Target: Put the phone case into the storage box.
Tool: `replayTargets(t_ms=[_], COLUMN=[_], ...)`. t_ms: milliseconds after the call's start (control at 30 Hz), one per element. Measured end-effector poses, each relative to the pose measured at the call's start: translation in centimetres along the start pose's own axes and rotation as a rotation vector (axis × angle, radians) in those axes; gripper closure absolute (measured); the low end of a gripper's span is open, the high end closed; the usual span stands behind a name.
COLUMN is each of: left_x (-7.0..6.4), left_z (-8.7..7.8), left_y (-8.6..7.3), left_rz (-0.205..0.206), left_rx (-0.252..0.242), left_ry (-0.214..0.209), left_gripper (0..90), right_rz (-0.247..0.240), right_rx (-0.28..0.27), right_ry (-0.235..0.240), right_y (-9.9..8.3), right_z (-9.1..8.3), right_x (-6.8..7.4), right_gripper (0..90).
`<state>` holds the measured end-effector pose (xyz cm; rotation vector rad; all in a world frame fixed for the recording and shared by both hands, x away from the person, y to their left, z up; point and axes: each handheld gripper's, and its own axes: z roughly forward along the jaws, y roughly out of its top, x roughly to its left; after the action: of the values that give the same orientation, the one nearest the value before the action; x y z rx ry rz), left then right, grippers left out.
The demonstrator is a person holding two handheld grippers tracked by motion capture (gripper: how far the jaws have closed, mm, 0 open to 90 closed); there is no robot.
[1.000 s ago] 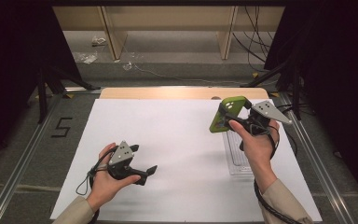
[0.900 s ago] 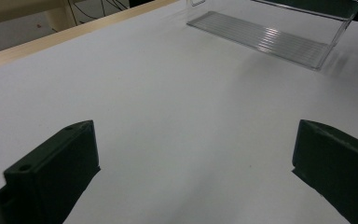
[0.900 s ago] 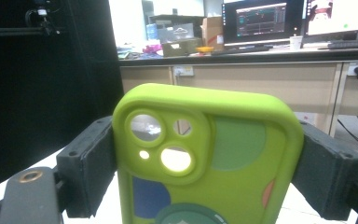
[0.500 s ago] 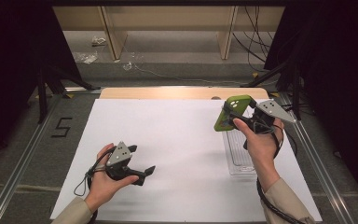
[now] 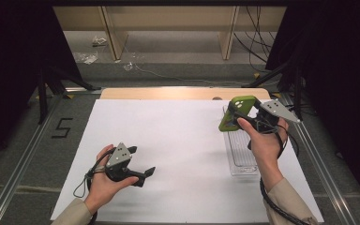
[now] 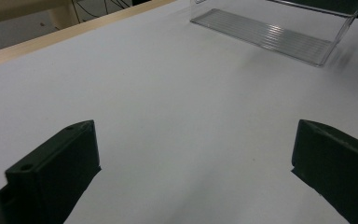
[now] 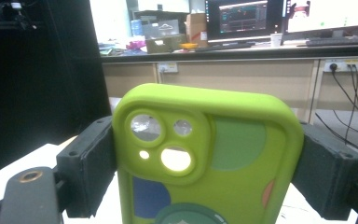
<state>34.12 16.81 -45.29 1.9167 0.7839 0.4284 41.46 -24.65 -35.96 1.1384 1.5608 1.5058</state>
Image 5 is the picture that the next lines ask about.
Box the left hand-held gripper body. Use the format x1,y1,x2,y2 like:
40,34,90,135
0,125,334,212
104,142,145,183

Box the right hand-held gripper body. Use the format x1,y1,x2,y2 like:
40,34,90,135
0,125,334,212
246,98,302,136

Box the green phone case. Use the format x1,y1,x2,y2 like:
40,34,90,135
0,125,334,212
217,95,263,133

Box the clear plastic tray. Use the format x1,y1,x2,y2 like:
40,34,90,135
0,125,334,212
222,104,261,177

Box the person's left hand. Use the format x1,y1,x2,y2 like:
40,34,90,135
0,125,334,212
83,143,141,216

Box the person's right hand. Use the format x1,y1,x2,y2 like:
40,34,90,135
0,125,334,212
236,117,291,173

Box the black metal stand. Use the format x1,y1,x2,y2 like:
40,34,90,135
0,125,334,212
241,58,305,122
37,65,103,126

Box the white table mat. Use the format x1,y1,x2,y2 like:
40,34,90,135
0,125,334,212
50,98,325,224

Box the black curtain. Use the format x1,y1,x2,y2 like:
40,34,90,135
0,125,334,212
0,0,86,164
264,0,360,214

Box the wooden desk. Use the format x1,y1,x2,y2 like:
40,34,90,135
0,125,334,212
52,6,287,61

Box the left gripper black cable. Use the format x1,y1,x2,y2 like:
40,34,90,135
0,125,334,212
72,147,114,225

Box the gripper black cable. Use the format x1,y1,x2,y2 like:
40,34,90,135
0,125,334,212
259,123,311,225
72,147,114,225

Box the bundle of black cables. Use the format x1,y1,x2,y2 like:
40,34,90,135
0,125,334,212
232,6,283,74

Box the aluminium floor rail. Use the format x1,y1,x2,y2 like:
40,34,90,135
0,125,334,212
278,92,358,225
0,93,66,225

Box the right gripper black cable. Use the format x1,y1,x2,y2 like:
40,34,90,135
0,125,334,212
259,123,311,225

